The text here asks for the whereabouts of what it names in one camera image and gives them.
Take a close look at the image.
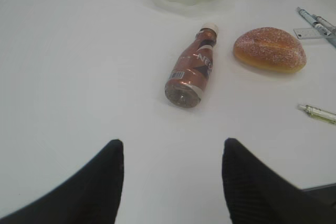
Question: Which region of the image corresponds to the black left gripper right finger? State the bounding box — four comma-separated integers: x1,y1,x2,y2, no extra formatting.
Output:
222,138,335,223

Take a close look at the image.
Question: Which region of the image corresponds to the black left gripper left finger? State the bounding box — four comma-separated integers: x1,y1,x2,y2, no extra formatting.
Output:
1,140,124,223

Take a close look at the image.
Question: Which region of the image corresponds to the brown coffee drink bottle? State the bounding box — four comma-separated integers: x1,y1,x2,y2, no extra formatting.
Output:
164,23,218,108

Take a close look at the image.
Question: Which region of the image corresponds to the sugared bread roll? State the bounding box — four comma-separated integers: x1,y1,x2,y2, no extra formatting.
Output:
233,27,307,73

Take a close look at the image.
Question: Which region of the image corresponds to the yellow green pen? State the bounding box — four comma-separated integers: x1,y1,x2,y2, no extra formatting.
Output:
297,104,335,124

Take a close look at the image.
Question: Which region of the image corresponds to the blue grey pen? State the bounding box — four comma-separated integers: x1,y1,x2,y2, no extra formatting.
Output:
296,7,335,47

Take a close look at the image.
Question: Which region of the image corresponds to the grey patterned pen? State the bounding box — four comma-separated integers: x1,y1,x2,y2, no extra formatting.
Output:
312,14,335,35

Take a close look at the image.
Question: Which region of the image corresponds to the clear plastic ruler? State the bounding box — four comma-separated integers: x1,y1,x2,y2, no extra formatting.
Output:
293,28,320,40

